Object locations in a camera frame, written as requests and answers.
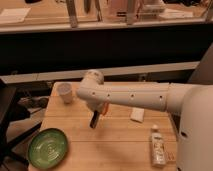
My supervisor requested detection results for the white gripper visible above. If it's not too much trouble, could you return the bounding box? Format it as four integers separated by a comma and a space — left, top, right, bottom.
87, 101, 105, 129

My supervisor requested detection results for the white eraser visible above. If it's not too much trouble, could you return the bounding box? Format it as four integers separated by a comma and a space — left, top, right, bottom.
130, 108, 145, 123

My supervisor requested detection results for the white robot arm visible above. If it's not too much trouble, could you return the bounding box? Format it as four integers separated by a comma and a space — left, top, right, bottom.
77, 70, 213, 171

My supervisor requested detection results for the white ceramic cup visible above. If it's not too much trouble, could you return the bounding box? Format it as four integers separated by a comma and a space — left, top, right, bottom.
57, 83, 73, 104

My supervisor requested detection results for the orange carrot toy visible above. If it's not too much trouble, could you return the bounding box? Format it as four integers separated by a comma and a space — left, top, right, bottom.
102, 103, 109, 116

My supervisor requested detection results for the green glass plate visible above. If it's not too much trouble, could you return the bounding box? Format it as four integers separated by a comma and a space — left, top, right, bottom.
27, 128, 68, 170

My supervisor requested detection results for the white plastic bottle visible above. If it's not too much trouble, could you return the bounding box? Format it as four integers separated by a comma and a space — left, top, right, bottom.
150, 125, 166, 168

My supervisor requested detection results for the black office chair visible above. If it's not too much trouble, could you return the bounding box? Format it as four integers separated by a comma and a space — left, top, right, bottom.
0, 78, 43, 168

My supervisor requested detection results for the white paper sheet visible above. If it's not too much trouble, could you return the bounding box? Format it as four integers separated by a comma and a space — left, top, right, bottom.
0, 8, 30, 24

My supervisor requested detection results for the metal frame post left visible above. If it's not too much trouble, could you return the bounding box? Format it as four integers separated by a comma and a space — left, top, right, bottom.
66, 0, 78, 28

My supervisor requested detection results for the metal frame post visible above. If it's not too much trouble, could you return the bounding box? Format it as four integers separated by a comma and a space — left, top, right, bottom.
126, 0, 136, 25
66, 0, 78, 28

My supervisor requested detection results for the metal frame post right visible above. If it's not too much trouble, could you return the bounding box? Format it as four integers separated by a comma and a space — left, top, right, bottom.
126, 0, 136, 25

